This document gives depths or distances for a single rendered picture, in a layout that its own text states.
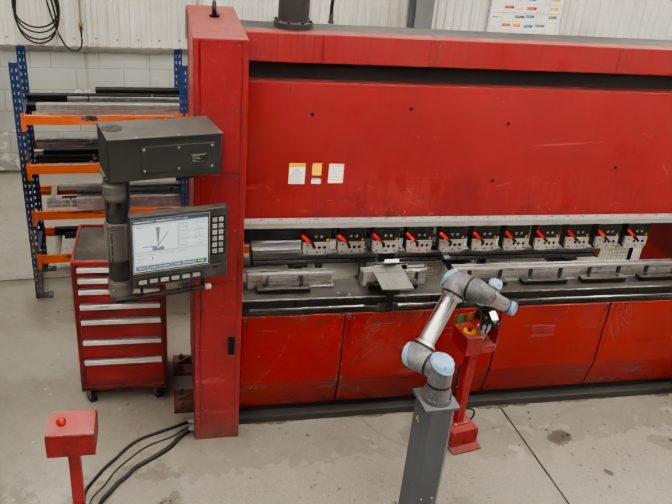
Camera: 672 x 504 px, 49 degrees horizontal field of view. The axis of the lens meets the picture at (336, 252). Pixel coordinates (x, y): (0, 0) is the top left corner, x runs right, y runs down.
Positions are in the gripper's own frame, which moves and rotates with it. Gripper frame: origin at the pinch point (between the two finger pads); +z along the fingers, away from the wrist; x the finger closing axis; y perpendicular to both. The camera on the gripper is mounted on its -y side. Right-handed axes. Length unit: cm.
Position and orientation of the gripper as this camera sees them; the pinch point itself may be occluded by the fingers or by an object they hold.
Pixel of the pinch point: (484, 334)
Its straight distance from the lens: 428.5
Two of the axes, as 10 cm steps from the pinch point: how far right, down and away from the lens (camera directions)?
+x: -9.2, 1.1, -3.8
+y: -3.8, -5.2, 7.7
